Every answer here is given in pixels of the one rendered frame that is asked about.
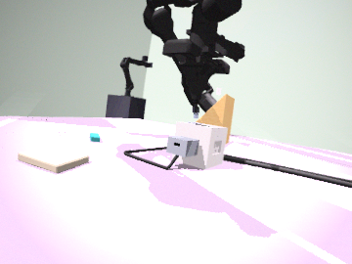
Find small cyan block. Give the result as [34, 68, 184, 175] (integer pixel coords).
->
[90, 132, 100, 142]

